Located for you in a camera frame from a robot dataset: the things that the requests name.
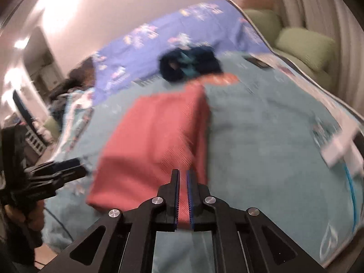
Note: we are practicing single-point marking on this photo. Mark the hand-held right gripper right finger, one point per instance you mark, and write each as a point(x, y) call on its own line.
point(189, 196)

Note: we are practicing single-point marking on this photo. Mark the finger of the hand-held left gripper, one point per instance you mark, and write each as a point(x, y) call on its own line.
point(71, 175)
point(69, 163)

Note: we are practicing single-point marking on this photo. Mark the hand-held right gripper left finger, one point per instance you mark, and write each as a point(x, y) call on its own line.
point(177, 196)

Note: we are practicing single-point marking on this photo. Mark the coral pink shirt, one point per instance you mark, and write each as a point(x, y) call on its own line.
point(159, 136)

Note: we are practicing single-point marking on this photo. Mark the navy fleece garment with hearts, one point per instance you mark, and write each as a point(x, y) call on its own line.
point(190, 62)

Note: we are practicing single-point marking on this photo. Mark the person's left hand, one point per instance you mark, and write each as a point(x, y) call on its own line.
point(31, 217)

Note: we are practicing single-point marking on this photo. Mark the black monitor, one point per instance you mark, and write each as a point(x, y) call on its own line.
point(24, 111)

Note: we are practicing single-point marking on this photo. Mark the dark cloth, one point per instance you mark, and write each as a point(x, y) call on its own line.
point(72, 88)

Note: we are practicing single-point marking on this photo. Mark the teal printed bedsheet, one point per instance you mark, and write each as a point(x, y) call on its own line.
point(261, 148)

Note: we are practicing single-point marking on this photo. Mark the black phone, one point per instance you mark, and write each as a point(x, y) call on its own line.
point(257, 62)

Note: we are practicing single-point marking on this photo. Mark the white plastic device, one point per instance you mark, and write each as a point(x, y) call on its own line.
point(338, 148)

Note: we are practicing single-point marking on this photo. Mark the purple tree-print sheet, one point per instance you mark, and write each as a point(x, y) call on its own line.
point(176, 34)

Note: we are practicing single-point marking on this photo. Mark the green pillow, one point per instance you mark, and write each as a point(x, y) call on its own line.
point(305, 47)
point(264, 24)

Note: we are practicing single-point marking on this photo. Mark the beige curtain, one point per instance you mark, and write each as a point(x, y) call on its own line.
point(327, 5)

